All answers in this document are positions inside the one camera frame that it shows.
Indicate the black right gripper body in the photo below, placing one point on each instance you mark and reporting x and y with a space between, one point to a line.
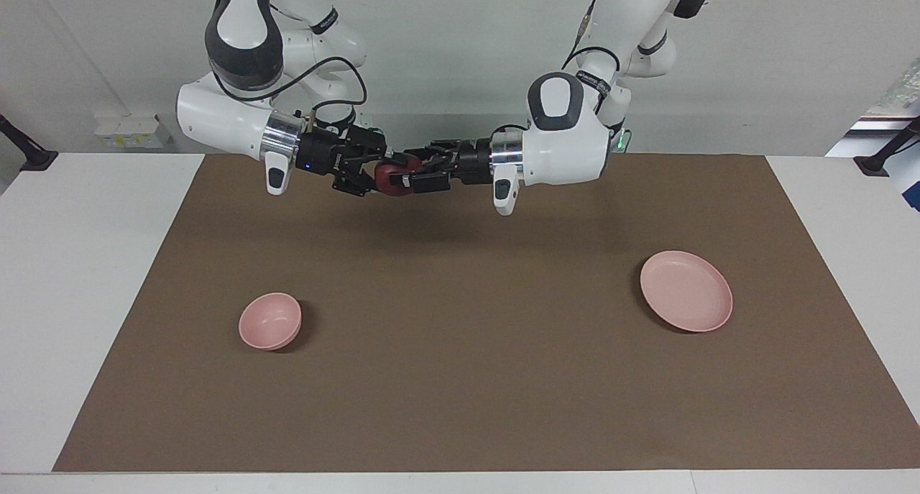
320 154

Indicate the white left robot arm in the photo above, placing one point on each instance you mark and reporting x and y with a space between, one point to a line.
568 145

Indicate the pink bowl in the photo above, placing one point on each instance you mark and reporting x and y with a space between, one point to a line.
267 323

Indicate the brown table mat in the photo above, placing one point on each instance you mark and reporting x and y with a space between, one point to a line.
460 336

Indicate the blue background object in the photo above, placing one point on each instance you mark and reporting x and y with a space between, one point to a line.
913 192

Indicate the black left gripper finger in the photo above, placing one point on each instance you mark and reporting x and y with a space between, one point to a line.
431 181
438 152

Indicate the black clamp stand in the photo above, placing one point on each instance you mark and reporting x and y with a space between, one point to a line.
32 159
877 165

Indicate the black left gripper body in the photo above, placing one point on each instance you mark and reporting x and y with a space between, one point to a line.
474 162

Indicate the dark red apple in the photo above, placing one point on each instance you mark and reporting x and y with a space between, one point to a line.
392 177

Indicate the white wall socket box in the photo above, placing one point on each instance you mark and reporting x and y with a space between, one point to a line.
133 131

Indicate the pink plate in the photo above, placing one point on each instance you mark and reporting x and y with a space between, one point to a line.
686 293

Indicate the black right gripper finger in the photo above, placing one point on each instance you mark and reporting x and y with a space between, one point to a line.
356 183
370 142

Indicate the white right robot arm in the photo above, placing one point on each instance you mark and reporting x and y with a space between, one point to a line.
223 120

